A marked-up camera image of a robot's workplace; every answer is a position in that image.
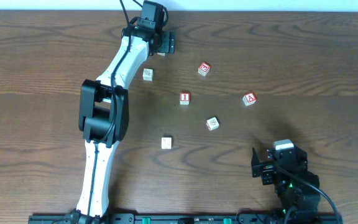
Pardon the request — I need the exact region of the red letter I block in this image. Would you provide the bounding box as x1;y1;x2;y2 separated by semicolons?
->
180;92;190;105

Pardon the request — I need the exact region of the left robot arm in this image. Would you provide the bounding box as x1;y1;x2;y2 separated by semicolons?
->
75;17;175;223

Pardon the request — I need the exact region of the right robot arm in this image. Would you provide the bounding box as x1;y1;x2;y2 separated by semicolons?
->
251;146;321;223

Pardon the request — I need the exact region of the plain wooden block upper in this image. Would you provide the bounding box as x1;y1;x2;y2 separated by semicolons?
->
142;68;154;81

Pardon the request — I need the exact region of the red letter E block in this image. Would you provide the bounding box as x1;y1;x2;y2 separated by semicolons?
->
198;62;211;77

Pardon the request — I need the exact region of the wooden block with M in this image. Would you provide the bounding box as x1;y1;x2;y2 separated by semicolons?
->
206;117;219;131

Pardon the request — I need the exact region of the red letter A block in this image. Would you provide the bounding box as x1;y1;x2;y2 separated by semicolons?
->
242;92;257;106

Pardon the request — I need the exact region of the wooden block blue H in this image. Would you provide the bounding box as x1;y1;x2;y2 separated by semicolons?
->
161;137;172;149

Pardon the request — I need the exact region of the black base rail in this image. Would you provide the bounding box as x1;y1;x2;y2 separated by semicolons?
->
28;212;342;224

